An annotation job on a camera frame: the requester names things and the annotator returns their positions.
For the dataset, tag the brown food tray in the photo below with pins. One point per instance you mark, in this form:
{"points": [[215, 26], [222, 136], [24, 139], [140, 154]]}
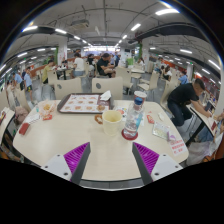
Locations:
{"points": [[83, 103]]}

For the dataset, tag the clear blue-capped water bottle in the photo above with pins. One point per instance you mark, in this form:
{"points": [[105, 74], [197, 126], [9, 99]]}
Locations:
{"points": [[133, 120]]}

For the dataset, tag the red sauce packet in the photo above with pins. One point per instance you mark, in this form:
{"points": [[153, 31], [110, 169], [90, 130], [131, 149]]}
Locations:
{"points": [[47, 117], [150, 119]]}

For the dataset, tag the ceiling lights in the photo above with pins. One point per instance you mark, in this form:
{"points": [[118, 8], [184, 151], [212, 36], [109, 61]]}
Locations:
{"points": [[166, 11]]}

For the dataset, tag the clear plastic food bag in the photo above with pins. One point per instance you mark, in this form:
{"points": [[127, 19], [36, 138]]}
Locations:
{"points": [[46, 107]]}

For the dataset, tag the white wrapped wipe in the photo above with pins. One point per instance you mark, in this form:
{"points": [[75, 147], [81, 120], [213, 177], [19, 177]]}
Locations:
{"points": [[161, 116]]}

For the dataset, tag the person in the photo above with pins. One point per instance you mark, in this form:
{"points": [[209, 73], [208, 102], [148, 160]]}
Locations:
{"points": [[183, 79], [79, 64], [102, 65], [46, 71], [27, 80], [181, 96]]}

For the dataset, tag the white printed card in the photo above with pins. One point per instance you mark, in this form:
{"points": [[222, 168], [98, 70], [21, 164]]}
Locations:
{"points": [[32, 118]]}

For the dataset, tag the pink bag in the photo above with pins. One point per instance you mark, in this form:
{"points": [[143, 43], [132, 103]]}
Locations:
{"points": [[21, 115]]}

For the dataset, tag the clear plastic packet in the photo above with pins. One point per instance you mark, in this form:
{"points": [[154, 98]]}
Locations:
{"points": [[161, 130]]}

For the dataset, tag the flat round red coaster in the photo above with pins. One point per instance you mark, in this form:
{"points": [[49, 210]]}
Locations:
{"points": [[128, 138]]}

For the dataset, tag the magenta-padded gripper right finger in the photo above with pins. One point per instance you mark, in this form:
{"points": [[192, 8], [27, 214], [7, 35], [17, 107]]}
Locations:
{"points": [[148, 158]]}

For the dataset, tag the ceiling air conditioner unit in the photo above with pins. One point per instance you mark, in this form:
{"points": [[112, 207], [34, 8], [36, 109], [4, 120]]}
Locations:
{"points": [[80, 24]]}

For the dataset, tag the neighbouring cream table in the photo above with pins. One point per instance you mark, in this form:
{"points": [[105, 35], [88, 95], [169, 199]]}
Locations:
{"points": [[6, 120], [200, 116]]}

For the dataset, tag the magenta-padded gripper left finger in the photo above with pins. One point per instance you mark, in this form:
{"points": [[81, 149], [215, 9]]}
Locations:
{"points": [[75, 158]]}

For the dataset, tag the crumpled white napkin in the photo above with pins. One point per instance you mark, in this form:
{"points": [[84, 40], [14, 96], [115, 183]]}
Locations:
{"points": [[105, 96]]}

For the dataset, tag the far cream chairs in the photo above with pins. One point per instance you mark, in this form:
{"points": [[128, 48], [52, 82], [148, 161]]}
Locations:
{"points": [[124, 74]]}

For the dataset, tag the cream chair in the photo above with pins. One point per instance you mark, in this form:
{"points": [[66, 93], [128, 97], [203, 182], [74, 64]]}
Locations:
{"points": [[110, 87], [68, 88]]}

